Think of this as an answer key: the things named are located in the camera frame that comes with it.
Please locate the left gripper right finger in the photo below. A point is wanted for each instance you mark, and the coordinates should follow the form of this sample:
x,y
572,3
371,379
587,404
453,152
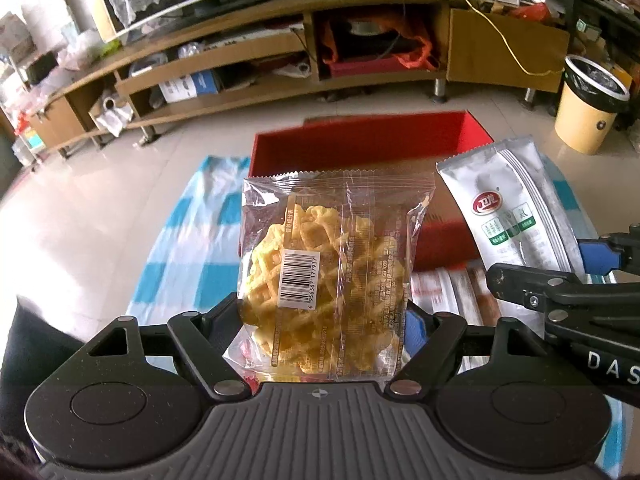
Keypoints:
x,y
436,357

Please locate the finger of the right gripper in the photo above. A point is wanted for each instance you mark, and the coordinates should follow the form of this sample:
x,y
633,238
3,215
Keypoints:
x,y
546,291
618,251

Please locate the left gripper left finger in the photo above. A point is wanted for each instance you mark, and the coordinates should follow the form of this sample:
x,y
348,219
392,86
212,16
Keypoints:
x,y
200,340

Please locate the silver snack pouch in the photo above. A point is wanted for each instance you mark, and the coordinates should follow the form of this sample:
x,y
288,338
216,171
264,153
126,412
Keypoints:
x,y
510,205

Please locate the blue white carton box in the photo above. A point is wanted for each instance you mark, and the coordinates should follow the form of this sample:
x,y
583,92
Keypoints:
x,y
190,86

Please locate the red cardboard box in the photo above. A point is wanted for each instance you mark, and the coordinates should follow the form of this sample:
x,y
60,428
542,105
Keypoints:
x,y
399,143

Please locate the wooden TV stand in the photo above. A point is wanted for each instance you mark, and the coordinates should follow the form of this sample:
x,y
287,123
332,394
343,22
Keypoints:
x,y
475,47

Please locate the white red striped snack packets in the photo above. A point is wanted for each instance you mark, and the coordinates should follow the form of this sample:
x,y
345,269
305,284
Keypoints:
x,y
461,292

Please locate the yellow trash bin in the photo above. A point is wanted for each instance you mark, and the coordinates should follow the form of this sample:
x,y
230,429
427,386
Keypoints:
x,y
591,98

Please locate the orange plastic bag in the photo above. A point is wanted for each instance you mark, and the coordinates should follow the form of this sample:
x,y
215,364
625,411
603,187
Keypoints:
x,y
384,42

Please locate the yellow lattice crisps clear bag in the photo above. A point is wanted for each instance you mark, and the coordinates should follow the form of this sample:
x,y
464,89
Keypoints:
x,y
324,281

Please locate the black shelving rack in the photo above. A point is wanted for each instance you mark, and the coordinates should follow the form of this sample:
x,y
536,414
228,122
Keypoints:
x,y
600,5

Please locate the blue white checkered cloth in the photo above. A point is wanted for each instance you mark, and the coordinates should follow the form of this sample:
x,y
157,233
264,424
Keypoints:
x,y
194,262

